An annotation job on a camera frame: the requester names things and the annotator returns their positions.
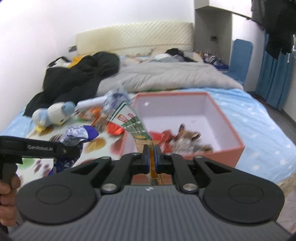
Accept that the grey duvet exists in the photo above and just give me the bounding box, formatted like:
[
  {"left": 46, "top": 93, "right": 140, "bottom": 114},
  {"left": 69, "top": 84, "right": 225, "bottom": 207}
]
[{"left": 97, "top": 61, "right": 244, "bottom": 96}]

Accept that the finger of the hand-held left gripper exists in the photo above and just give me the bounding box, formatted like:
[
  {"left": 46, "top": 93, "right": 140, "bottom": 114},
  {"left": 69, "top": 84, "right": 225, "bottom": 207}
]
[{"left": 54, "top": 143, "right": 80, "bottom": 158}]

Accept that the white tube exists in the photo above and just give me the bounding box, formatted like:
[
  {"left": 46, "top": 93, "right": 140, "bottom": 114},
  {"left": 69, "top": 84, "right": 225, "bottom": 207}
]
[{"left": 76, "top": 96, "right": 107, "bottom": 111}]

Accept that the fruit print blanket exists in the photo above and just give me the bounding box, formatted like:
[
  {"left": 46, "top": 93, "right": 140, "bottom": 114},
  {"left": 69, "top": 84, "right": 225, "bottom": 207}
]
[{"left": 0, "top": 93, "right": 137, "bottom": 187}]

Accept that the cream padded headboard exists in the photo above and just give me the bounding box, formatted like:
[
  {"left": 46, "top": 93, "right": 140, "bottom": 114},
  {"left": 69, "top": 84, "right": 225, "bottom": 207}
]
[{"left": 75, "top": 21, "right": 195, "bottom": 57}]

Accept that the yellow cloth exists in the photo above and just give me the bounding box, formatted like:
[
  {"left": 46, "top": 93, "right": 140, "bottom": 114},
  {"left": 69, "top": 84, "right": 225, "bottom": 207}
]
[{"left": 69, "top": 56, "right": 82, "bottom": 69}]

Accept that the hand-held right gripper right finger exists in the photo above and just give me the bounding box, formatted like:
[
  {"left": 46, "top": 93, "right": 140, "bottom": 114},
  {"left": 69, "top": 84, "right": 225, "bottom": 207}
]
[{"left": 154, "top": 145, "right": 234, "bottom": 193}]

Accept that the brown snack packet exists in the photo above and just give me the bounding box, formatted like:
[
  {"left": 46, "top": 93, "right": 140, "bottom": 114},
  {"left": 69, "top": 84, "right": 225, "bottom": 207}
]
[{"left": 171, "top": 123, "right": 213, "bottom": 154}]

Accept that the white clutter pile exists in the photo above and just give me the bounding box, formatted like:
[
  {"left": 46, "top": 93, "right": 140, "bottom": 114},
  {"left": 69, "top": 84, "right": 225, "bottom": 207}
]
[{"left": 47, "top": 56, "right": 71, "bottom": 69}]

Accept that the light blue bed sheet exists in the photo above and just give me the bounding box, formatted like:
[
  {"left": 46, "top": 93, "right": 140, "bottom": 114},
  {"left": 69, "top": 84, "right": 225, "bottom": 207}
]
[{"left": 203, "top": 88, "right": 296, "bottom": 184}]

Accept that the grey wardrobe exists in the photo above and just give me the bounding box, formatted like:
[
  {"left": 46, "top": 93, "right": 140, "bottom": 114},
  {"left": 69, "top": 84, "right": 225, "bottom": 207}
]
[{"left": 194, "top": 0, "right": 252, "bottom": 67}]

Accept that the blue white plastic bag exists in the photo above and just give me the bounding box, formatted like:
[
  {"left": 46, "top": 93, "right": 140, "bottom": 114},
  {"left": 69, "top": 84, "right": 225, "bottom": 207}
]
[{"left": 101, "top": 89, "right": 135, "bottom": 121}]

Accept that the person's left hand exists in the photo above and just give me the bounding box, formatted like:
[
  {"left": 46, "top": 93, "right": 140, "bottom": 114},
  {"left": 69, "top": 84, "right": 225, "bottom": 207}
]
[{"left": 0, "top": 173, "right": 21, "bottom": 228}]

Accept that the red orange snack packet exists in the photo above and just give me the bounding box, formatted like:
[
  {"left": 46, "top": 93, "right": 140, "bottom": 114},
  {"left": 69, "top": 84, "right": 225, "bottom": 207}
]
[{"left": 150, "top": 129, "right": 176, "bottom": 151}]

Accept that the blue chair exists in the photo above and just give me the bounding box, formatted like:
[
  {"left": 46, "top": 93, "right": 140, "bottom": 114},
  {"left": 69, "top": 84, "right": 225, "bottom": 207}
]
[{"left": 225, "top": 39, "right": 253, "bottom": 85}]

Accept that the pink cardboard box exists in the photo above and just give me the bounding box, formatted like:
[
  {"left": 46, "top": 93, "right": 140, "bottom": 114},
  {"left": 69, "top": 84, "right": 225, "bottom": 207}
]
[{"left": 120, "top": 91, "right": 246, "bottom": 186}]

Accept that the white blue plush duck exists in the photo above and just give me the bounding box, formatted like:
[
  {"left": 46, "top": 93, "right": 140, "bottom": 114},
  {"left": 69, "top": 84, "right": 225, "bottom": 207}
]
[{"left": 31, "top": 101, "right": 77, "bottom": 133}]

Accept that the blue white snack packet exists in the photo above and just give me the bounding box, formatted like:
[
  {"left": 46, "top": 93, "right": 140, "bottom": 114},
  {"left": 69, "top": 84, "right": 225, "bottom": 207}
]
[{"left": 60, "top": 125, "right": 100, "bottom": 149}]

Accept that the green white snack packet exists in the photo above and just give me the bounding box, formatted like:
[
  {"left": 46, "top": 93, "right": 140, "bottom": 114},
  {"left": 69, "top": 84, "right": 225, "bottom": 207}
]
[{"left": 108, "top": 100, "right": 163, "bottom": 186}]

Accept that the hanging black coat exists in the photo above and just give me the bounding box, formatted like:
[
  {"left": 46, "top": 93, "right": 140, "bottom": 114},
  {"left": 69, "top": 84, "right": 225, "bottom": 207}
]
[{"left": 250, "top": 0, "right": 296, "bottom": 59}]

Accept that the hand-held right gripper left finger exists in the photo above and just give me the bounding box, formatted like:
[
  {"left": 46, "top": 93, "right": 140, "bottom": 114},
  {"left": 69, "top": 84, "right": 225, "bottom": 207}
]
[{"left": 69, "top": 145, "right": 151, "bottom": 193}]

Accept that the black jacket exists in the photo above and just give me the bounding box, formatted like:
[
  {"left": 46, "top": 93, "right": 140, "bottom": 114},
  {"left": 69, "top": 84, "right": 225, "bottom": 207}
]
[{"left": 24, "top": 51, "right": 121, "bottom": 117}]

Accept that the dark clothes bundle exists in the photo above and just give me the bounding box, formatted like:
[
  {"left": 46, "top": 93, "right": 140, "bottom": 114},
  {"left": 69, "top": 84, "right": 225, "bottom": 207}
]
[{"left": 165, "top": 48, "right": 200, "bottom": 63}]

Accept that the blue curtain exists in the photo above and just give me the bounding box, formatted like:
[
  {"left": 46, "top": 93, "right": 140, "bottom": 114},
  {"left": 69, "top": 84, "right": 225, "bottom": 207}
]
[{"left": 254, "top": 32, "right": 295, "bottom": 111}]

